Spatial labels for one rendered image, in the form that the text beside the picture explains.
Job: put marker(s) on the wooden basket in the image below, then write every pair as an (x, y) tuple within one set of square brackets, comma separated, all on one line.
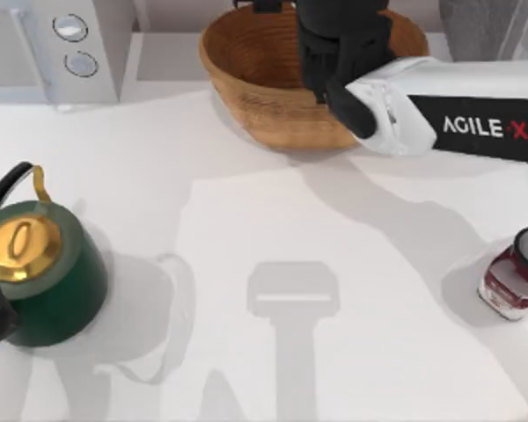
[(264, 79)]

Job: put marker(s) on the pale microwave oven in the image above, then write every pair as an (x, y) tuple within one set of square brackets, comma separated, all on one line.
[(101, 53)]

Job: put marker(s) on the small round microwave knob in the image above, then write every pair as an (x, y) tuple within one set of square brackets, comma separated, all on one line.
[(81, 63)]

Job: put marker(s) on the large round microwave knob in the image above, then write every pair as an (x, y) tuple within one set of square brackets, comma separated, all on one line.
[(70, 27)]

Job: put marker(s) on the green kettle with gold lid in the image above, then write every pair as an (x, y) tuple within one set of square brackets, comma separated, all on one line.
[(57, 281)]

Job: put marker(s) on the red and white can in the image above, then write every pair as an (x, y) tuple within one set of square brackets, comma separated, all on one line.
[(508, 281)]

